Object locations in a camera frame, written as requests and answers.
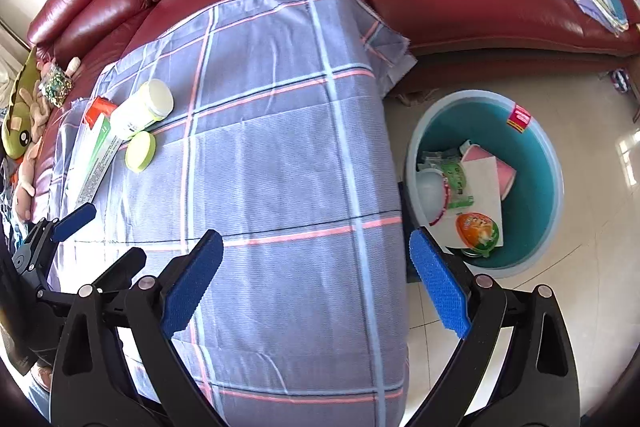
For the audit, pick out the white jar with green label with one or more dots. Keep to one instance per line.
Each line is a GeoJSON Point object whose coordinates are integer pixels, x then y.
{"type": "Point", "coordinates": [142, 107]}

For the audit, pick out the grey plaid cloth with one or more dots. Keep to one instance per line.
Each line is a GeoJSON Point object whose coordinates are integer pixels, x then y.
{"type": "Point", "coordinates": [280, 147]}

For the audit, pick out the white paper towel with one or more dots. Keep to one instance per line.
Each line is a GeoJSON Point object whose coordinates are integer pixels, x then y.
{"type": "Point", "coordinates": [482, 187]}

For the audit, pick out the orange egg-shaped toy capsule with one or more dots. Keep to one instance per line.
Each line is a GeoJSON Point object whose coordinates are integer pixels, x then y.
{"type": "Point", "coordinates": [477, 232]}

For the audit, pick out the pink plush toy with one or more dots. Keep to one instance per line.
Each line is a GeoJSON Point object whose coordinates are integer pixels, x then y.
{"type": "Point", "coordinates": [35, 107]}

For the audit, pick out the small colourful toy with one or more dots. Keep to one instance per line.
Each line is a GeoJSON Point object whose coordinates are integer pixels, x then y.
{"type": "Point", "coordinates": [620, 81]}

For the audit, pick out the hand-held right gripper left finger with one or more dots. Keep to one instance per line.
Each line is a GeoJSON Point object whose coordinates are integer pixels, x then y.
{"type": "Point", "coordinates": [192, 282]}

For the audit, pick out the teal plastic basin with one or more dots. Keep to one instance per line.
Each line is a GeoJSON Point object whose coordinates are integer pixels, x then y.
{"type": "Point", "coordinates": [530, 167]}

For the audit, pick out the orange packet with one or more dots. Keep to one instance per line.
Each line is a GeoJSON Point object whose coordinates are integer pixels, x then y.
{"type": "Point", "coordinates": [97, 107]}

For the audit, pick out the green plush toy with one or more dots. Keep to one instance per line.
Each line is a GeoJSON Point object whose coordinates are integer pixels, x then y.
{"type": "Point", "coordinates": [17, 132]}

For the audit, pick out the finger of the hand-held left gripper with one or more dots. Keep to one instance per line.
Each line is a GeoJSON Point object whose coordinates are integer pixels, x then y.
{"type": "Point", "coordinates": [75, 217]}
{"type": "Point", "coordinates": [125, 264]}

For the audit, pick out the small white yogurt cup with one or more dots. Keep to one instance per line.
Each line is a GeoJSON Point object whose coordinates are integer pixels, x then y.
{"type": "Point", "coordinates": [430, 192]}

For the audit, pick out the person's jeans leg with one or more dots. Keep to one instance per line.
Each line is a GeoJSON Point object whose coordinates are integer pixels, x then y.
{"type": "Point", "coordinates": [39, 402]}

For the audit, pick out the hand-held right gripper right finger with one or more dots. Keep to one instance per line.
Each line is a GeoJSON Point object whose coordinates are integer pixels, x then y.
{"type": "Point", "coordinates": [440, 287]}

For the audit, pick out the sequin pouch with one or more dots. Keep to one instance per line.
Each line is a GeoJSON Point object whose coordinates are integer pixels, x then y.
{"type": "Point", "coordinates": [55, 86]}

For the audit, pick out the green and white wrapper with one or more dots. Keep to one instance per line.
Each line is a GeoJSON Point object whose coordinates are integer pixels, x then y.
{"type": "Point", "coordinates": [456, 182]}

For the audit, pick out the light green jar lid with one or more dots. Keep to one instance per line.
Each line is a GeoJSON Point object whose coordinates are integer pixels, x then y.
{"type": "Point", "coordinates": [140, 151]}

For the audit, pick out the green and white carton box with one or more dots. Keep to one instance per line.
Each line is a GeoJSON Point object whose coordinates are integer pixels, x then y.
{"type": "Point", "coordinates": [97, 157]}

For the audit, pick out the pink paper cup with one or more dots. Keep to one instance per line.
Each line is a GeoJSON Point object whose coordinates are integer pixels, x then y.
{"type": "Point", "coordinates": [505, 179]}

